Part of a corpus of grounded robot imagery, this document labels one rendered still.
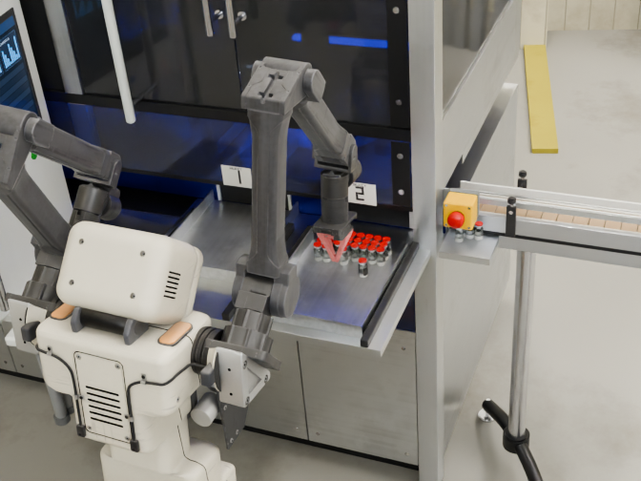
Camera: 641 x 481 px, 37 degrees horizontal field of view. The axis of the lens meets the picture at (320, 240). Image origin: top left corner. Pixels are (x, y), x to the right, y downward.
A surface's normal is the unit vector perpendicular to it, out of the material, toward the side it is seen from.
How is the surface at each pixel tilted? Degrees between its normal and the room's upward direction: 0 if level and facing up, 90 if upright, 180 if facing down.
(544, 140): 0
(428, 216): 90
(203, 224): 0
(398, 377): 90
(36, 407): 0
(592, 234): 90
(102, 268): 48
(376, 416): 90
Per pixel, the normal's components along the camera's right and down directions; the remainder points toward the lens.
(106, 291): -0.34, -0.16
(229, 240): -0.07, -0.83
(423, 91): -0.36, 0.55
